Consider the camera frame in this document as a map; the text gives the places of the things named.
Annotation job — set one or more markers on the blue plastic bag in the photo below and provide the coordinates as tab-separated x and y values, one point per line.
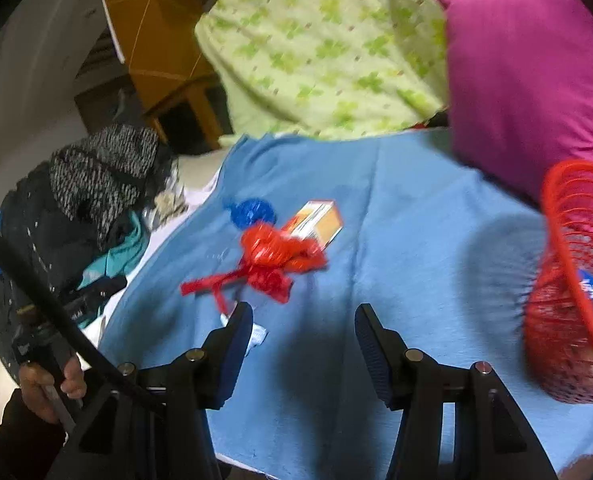
249	212

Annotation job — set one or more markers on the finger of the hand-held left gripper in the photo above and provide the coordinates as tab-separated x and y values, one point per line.
99	292

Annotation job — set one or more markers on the teal garment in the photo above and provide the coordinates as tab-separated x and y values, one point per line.
124	252

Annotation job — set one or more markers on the yellow wooden cabinet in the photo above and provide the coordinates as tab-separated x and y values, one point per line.
161	35

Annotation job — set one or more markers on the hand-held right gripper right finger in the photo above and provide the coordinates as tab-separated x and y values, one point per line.
370	355

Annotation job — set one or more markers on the grey patterned cloth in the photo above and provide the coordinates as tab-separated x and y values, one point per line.
171	202

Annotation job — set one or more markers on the red plastic bag with ties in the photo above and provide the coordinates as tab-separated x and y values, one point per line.
271	282

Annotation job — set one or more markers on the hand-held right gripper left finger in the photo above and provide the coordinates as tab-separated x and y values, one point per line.
237	342

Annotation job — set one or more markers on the orange and white carton box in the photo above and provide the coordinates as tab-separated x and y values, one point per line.
319	225

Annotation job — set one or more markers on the magenta pillow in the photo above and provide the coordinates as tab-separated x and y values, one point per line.
521	85

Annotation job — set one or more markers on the blue blanket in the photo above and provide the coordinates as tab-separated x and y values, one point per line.
401	240

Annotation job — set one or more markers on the black and white speckled garment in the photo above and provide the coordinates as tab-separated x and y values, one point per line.
101	175

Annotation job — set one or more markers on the small white wrapper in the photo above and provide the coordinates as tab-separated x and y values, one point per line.
258	335

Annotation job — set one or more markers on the green floral quilt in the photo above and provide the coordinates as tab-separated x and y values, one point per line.
336	45

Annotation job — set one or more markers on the person's left hand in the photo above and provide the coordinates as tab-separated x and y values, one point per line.
71	382

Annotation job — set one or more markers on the red mesh basket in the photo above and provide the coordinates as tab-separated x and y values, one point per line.
571	320

